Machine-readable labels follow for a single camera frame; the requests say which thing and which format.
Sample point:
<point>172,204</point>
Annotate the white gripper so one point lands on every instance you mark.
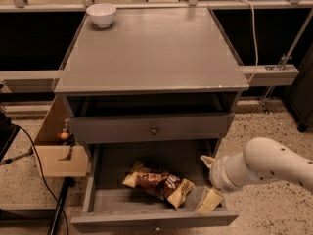
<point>217,175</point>

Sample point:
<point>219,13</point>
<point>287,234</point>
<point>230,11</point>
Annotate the brown chip bag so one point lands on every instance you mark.
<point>159,183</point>

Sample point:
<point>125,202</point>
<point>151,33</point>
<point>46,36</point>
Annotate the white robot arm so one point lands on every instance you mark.
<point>262,161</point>

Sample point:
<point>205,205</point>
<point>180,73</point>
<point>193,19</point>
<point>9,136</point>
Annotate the closed grey top drawer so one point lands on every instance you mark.
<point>95,130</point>

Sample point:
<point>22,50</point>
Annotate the open grey middle drawer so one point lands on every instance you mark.
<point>109,206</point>

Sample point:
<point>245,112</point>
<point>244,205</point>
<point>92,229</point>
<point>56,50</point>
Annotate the grey wooden drawer cabinet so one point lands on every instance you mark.
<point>151,62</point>

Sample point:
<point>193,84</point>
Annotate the dark cabinet at right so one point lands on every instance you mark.
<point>300,95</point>

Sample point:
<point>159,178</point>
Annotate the grey metal railing beam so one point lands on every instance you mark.
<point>270,75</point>

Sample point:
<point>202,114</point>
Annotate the black stand leg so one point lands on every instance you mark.
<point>59,209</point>

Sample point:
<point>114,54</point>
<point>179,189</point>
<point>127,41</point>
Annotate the small orange ball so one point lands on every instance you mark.
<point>64,136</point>

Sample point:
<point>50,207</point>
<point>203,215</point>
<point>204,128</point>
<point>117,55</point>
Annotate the light wooden box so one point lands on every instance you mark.
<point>57,157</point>

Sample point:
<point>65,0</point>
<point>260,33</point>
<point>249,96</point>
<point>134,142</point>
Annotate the white ceramic bowl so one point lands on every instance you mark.
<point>102,15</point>

